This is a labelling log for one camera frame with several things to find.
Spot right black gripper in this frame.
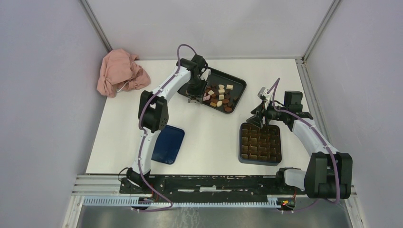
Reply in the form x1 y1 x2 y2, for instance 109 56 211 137
246 99 288 129

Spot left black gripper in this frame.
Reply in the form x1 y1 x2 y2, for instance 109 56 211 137
187 77 209 104

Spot pink cat paw tongs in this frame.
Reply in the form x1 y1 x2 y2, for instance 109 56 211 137
188 93 211 104

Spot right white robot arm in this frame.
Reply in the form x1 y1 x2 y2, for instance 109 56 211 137
247 87 353 201

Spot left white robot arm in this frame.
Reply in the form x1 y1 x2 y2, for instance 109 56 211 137
120 54 208 194

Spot black chocolate tray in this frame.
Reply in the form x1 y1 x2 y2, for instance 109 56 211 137
176 63 247 114

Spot blue chocolate box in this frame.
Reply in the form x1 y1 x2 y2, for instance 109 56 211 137
238 123 283 166

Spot blue tin lid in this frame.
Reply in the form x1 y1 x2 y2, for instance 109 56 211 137
152 125 185 165

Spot pink cloth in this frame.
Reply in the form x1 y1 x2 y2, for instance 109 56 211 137
96 48 151 97

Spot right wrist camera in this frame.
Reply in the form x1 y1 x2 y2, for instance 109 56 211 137
258 87 273 109

